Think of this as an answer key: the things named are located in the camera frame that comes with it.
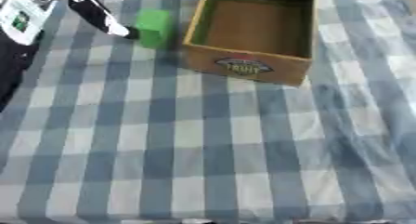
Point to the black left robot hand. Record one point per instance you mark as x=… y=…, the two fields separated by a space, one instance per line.
x=92 y=14

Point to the tan cardboard box green inside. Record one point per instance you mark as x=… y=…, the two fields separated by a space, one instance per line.
x=254 y=32

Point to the green rectangular block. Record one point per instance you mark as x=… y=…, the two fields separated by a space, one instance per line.
x=154 y=29

